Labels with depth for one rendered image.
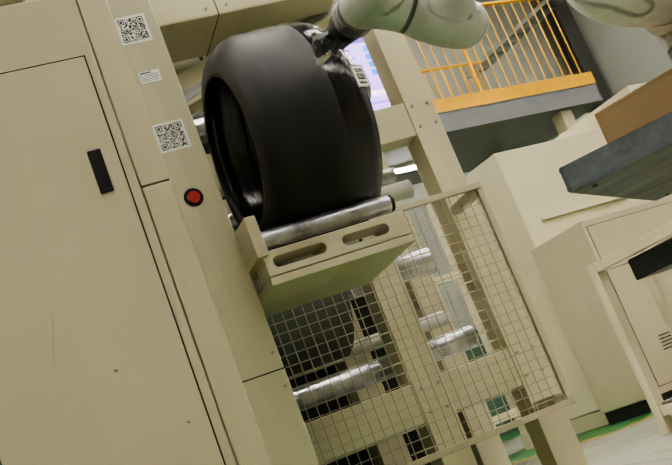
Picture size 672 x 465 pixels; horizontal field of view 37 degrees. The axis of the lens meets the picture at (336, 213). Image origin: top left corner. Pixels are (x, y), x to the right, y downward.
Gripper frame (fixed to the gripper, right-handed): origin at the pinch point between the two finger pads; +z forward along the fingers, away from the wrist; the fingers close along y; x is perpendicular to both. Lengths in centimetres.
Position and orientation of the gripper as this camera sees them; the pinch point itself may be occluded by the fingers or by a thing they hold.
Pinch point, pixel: (322, 53)
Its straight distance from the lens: 230.1
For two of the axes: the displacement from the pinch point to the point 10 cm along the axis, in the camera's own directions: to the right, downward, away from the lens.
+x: 3.2, 9.4, -1.0
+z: -3.0, 2.0, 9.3
